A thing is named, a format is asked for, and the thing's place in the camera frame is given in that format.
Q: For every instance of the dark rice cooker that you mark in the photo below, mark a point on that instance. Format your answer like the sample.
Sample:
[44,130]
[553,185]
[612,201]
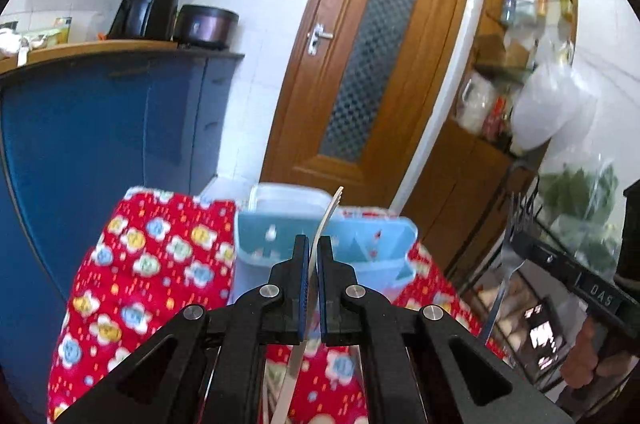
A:
[205,26]

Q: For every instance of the black air fryer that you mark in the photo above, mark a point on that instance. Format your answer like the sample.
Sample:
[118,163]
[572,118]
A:
[144,20]

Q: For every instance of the brown wooden shelf cabinet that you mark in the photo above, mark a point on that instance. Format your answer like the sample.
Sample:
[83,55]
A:
[461,198]

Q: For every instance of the silver door handle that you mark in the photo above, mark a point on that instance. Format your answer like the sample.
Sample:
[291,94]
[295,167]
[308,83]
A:
[317,34]

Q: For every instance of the bag of green vegetables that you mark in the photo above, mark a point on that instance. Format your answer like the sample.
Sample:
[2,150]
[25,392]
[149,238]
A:
[578,198]

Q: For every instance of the brown wooden door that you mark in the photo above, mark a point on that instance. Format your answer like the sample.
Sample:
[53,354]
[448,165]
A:
[354,114]

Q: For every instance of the blue kitchen counter cabinet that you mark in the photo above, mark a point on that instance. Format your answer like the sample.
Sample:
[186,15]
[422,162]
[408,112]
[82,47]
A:
[76,133]

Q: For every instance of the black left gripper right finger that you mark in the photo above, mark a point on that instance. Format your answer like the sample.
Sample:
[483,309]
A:
[421,366]

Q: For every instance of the white plastic bag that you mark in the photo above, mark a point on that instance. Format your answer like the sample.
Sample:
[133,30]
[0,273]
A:
[557,104]

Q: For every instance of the red smiley flower tablecloth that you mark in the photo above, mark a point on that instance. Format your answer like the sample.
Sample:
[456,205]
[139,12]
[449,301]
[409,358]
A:
[161,251]

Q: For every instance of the light blue utensil box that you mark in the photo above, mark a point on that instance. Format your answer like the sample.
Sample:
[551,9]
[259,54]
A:
[375,243]

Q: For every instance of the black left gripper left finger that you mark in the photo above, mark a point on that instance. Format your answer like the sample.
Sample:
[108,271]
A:
[205,366]

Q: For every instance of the person's right hand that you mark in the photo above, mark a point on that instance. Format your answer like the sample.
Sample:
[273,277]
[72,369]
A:
[582,363]

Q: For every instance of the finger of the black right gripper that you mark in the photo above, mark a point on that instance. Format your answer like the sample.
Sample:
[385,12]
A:
[558,264]

